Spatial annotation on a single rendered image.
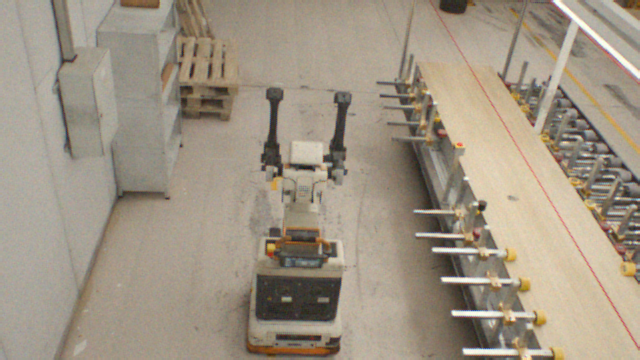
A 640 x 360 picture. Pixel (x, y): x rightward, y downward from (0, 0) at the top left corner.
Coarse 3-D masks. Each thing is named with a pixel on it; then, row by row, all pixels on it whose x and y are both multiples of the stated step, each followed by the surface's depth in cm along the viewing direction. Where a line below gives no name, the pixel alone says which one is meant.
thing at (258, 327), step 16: (256, 320) 385; (272, 320) 387; (288, 320) 388; (304, 320) 389; (320, 320) 390; (336, 320) 392; (256, 336) 382; (336, 336) 386; (272, 352) 392; (288, 352) 392; (304, 352) 393; (320, 352) 393; (336, 352) 394
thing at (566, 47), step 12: (588, 0) 305; (600, 0) 295; (600, 12) 293; (612, 12) 283; (624, 12) 282; (576, 24) 446; (624, 24) 273; (636, 24) 269; (636, 36) 264; (564, 48) 458; (564, 60) 463; (552, 84) 475; (552, 96) 481; (540, 108) 493; (540, 120) 495
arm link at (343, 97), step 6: (342, 96) 366; (348, 96) 367; (342, 102) 363; (348, 102) 363; (342, 108) 365; (342, 114) 366; (342, 120) 368; (342, 126) 370; (336, 132) 374; (342, 132) 372; (336, 138) 374; (342, 138) 374; (336, 144) 375; (342, 144) 375; (330, 150) 379; (342, 150) 378; (330, 156) 378; (342, 156) 378
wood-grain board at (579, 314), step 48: (432, 96) 537; (480, 96) 546; (480, 144) 474; (528, 144) 481; (480, 192) 420; (528, 192) 425; (576, 192) 430; (528, 240) 380; (576, 240) 385; (576, 288) 348; (624, 288) 352; (576, 336) 318; (624, 336) 321
